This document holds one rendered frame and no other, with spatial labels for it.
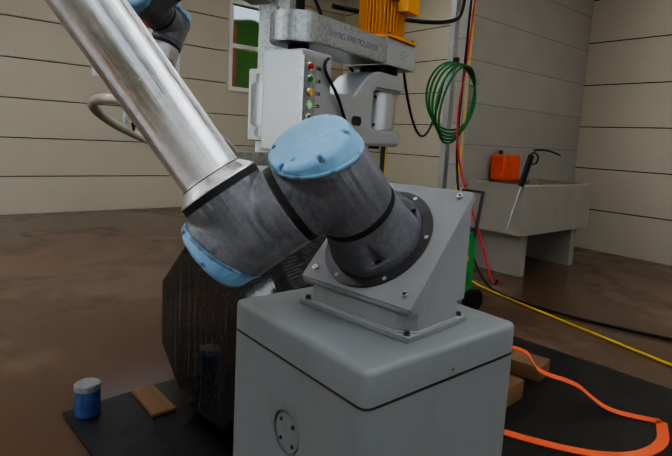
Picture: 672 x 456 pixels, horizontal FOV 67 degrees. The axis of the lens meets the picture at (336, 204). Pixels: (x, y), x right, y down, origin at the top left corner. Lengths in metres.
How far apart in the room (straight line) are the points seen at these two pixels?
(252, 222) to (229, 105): 7.89
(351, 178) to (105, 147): 7.26
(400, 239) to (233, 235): 0.29
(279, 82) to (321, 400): 1.54
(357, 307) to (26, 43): 7.18
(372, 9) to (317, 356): 2.16
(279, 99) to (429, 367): 1.52
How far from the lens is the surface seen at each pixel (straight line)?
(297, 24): 2.17
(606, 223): 6.95
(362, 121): 2.49
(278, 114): 2.18
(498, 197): 4.97
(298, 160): 0.81
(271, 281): 1.83
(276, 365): 0.98
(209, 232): 0.86
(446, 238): 0.93
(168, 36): 1.61
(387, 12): 2.74
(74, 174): 7.92
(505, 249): 5.12
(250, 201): 0.84
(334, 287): 0.98
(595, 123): 7.02
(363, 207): 0.86
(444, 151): 4.80
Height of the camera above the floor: 1.18
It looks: 7 degrees down
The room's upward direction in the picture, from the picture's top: 3 degrees clockwise
